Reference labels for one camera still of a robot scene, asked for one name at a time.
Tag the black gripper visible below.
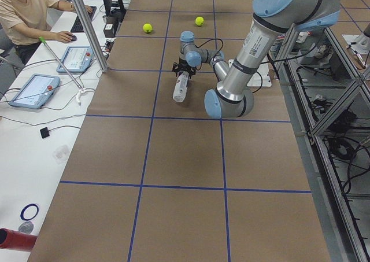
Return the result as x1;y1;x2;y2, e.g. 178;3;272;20
176;62;192;86

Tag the clear tennis ball tube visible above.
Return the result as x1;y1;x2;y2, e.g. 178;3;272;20
172;72;189;103

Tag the yellow tennis ball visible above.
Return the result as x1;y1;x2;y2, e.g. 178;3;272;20
194;16;205;27
143;23;153;34

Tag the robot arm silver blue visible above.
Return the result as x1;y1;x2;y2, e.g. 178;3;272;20
172;0;341;119

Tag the black box with label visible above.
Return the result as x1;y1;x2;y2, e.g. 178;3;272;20
103;10;124;38

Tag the blue teach pendant far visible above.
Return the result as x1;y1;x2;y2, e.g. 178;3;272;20
61;46;94;73

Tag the blue teach pendant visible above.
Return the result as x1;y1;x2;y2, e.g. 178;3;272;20
61;46;94;73
9;74;60;109

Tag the black monitor stand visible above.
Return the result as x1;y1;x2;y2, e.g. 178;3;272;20
103;0;126;20

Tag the black keyboard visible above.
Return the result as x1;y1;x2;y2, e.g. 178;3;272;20
71;6;97;33

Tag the blue teach pendant near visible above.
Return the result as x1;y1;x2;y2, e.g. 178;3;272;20
9;74;60;109

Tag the small black square pad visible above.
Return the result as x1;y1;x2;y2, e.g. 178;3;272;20
40;127;50;139

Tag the person in beige shirt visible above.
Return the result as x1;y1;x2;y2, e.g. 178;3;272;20
1;0;75;64

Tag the grey tape roll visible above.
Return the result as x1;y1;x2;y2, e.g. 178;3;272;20
18;221;34;234

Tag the red cylinder bottle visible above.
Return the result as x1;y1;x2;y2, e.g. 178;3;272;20
1;228;38;252

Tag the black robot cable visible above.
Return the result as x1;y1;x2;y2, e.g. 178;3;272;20
191;38;321;94

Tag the white camera post with base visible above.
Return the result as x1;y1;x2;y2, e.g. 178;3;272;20
227;58;273;87

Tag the grabber stick green handle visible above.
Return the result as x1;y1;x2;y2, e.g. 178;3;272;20
39;36;86;105

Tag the aluminium frame post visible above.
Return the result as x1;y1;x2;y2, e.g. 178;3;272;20
72;0;108;73

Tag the blue tape ring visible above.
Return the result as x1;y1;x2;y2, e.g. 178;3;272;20
20;204;39;221

